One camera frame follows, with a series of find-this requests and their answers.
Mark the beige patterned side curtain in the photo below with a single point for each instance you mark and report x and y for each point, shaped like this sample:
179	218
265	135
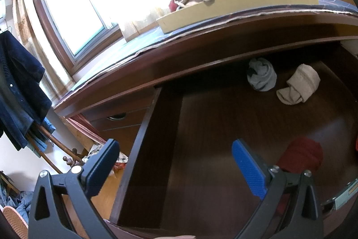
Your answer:
30	40

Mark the pink striped hanging cloth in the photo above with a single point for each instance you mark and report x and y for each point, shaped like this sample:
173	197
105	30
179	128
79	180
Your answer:
86	129

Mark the wooden coat rack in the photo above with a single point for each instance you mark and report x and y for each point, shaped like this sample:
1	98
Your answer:
56	143

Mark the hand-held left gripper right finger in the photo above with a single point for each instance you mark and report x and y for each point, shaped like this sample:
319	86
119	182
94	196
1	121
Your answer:
249	169

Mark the beige rolled socks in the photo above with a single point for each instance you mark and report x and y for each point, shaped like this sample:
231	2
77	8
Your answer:
302	82

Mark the grey socks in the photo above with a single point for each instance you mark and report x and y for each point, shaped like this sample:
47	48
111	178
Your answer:
263	76

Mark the wide wooden desk drawer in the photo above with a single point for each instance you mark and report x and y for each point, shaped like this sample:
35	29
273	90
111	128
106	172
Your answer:
209	143

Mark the blue checked tablecloth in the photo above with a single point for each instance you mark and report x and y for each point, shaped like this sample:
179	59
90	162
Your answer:
145	40

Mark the dark hanging jacket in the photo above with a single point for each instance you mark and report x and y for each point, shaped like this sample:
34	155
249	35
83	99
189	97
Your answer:
19	87

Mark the red plastic bag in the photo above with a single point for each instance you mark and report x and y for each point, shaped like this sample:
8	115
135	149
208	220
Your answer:
119	166

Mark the small wooden desk drawer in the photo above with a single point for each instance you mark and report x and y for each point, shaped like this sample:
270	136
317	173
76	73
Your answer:
123	138
131	113

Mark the white air conditioner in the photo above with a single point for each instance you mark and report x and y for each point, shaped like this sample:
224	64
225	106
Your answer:
2	8

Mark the teal blue hanging garment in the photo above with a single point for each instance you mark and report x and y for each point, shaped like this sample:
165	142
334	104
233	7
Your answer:
47	128

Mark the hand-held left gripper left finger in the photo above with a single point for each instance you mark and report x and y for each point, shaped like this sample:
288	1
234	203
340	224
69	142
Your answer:
100	169

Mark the beige cardboard tray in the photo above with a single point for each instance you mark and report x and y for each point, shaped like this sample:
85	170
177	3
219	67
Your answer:
237	6

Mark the wood framed window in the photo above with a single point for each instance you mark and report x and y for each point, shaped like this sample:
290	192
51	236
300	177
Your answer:
70	9

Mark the pink woven slipper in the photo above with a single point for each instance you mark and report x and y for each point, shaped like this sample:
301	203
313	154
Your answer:
14	215

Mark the dark wooden desk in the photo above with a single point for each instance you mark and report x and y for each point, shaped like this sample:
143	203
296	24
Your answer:
223	43

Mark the checked fabric bag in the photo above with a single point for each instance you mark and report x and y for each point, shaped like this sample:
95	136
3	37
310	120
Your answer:
96	150

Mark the person's left hand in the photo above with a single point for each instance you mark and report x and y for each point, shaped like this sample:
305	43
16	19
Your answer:
179	237

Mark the dark red rolled socks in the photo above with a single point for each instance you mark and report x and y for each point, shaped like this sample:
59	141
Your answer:
302	153

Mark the grey blue padded jacket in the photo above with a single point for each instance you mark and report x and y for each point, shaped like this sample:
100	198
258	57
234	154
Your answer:
25	199

